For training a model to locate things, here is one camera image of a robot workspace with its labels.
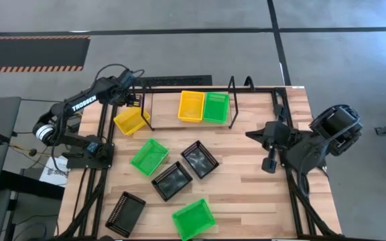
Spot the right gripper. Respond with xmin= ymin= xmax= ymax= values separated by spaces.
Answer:
xmin=245 ymin=120 xmax=294 ymax=174

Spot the black mat with orange stripes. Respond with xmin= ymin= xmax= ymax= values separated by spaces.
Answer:
xmin=0 ymin=35 xmax=91 ymax=74

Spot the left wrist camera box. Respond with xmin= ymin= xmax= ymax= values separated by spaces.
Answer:
xmin=118 ymin=69 xmax=137 ymax=88

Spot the black floor base bar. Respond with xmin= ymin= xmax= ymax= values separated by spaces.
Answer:
xmin=0 ymin=169 xmax=66 ymax=201

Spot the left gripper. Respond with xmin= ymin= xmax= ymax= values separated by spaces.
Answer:
xmin=111 ymin=85 xmax=143 ymax=108

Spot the wooden shelf with black frame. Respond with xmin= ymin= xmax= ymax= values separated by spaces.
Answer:
xmin=140 ymin=76 xmax=255 ymax=132

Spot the grey side table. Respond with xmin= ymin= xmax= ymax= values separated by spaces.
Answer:
xmin=0 ymin=96 xmax=22 ymax=197

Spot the black perforated floor strip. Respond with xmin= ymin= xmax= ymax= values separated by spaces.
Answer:
xmin=134 ymin=74 xmax=213 ymax=87

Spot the white printed paper sheet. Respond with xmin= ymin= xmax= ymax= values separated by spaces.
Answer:
xmin=38 ymin=156 xmax=69 ymax=187

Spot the black aluminium table frame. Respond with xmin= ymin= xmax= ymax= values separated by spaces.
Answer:
xmin=55 ymin=86 xmax=341 ymax=241

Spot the black plastic basket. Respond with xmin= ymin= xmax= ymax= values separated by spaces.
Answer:
xmin=180 ymin=140 xmax=220 ymax=179
xmin=105 ymin=191 xmax=146 ymax=238
xmin=151 ymin=161 xmax=194 ymax=202

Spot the yellow plastic basket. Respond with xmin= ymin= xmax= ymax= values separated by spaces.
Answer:
xmin=178 ymin=90 xmax=206 ymax=123
xmin=113 ymin=106 xmax=151 ymax=136

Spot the green plastic basket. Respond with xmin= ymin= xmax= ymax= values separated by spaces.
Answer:
xmin=129 ymin=138 xmax=170 ymax=177
xmin=202 ymin=92 xmax=231 ymax=125
xmin=172 ymin=198 xmax=217 ymax=241

